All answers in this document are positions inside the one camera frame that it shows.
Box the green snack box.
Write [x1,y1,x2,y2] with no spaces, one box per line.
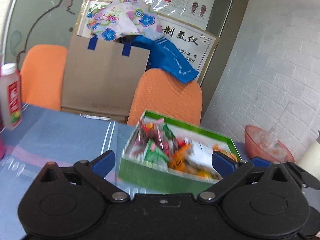
[117,110,241,196]

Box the pile of snack packets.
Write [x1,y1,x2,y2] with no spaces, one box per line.
[129,119,238,180]

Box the white thermos jug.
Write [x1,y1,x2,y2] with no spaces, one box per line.
[297,137,320,179]

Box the pink plastic bowl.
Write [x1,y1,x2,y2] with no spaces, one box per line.
[245,125,295,163]

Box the blue striped tablecloth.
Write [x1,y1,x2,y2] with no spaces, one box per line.
[0,102,320,240]

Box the pink bottle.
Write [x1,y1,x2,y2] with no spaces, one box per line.
[0,127,6,159]

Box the orange chair right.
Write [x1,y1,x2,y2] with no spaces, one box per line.
[127,68,202,126]

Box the orange chair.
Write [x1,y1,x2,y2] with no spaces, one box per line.
[127,68,202,126]
[20,44,68,111]

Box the orange chair left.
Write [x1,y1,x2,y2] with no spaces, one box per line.
[20,44,68,111]

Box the white juice bottle red label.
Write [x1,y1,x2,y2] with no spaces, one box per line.
[1,63,22,130]

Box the framed calligraphy poster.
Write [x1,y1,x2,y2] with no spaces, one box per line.
[76,0,219,83]

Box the blue bag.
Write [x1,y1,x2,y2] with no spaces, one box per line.
[120,35,199,84]

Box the floral cloth bag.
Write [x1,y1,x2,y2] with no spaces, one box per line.
[86,0,165,41]

